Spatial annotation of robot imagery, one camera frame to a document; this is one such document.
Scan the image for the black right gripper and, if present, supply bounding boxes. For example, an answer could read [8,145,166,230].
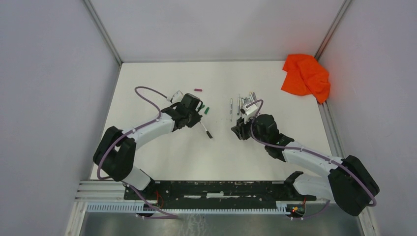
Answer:
[231,113,268,146]

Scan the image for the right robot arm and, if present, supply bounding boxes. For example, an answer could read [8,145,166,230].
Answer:
[231,114,380,216]

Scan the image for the aluminium frame rail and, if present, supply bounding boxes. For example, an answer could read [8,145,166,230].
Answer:
[75,180,369,204]

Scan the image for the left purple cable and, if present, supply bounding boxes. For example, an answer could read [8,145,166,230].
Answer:
[96,86,179,219]

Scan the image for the white slotted cable duct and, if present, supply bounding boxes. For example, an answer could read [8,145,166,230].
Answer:
[86,201,305,215]

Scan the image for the green capped horizontal marker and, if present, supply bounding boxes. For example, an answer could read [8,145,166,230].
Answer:
[229,98,233,122]

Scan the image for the black capped horizontal marker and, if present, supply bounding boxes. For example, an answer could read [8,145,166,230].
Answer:
[200,122,213,139]

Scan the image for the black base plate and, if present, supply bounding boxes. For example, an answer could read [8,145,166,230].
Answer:
[140,180,317,209]

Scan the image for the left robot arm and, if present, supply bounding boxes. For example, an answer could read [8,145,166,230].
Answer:
[93,93,203,201]

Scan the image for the orange cloth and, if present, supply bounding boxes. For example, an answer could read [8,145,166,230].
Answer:
[281,54,330,104]

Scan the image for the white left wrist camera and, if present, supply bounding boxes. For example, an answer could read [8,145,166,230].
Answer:
[167,90,184,104]

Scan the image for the purple cable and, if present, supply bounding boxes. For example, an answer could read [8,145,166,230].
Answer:
[246,99,378,220]
[96,86,179,219]

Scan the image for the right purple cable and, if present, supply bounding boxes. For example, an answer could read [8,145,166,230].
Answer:
[246,99,378,220]

